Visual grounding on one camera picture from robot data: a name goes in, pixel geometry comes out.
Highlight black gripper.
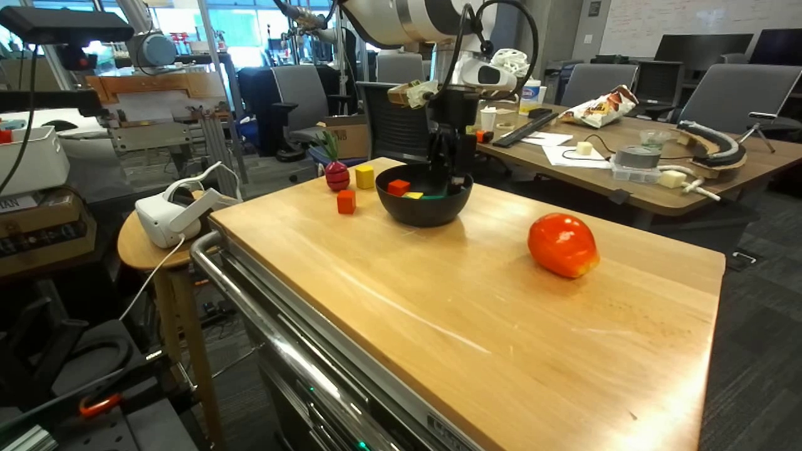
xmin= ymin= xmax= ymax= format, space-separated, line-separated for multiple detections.
xmin=423 ymin=89 xmax=479 ymax=187

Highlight yellow wooden block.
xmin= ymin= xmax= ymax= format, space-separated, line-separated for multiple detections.
xmin=354 ymin=166 xmax=376 ymax=190

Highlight magenta toy radish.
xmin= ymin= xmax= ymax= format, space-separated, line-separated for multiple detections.
xmin=324 ymin=161 xmax=351 ymax=194

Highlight orange-red wooden cube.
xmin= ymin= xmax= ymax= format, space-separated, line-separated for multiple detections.
xmin=385 ymin=177 xmax=410 ymax=198
xmin=336 ymin=187 xmax=356 ymax=216

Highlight red plastic apple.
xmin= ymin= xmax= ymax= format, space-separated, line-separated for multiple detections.
xmin=527 ymin=214 xmax=599 ymax=280

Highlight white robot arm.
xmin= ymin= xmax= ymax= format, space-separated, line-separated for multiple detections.
xmin=334 ymin=0 xmax=538 ymax=186

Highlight black bowl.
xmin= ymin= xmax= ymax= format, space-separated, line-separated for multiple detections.
xmin=376 ymin=162 xmax=474 ymax=225

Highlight white paper sheets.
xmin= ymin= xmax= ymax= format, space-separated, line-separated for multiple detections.
xmin=527 ymin=134 xmax=609 ymax=171

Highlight snack chip bag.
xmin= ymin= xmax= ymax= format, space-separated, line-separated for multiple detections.
xmin=559 ymin=85 xmax=639 ymax=127

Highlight wooden office desk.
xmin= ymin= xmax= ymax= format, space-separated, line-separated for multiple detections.
xmin=480 ymin=119 xmax=802 ymax=216

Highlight white VR headset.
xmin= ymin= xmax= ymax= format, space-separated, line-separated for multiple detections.
xmin=134 ymin=161 xmax=242 ymax=249

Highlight grey office chair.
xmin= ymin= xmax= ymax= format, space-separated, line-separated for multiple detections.
xmin=676 ymin=63 xmax=802 ymax=135

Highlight round wooden stool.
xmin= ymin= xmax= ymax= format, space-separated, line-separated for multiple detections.
xmin=118 ymin=214 xmax=226 ymax=451

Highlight chrome cart handle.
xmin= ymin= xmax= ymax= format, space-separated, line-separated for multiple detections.
xmin=191 ymin=233 xmax=400 ymax=451

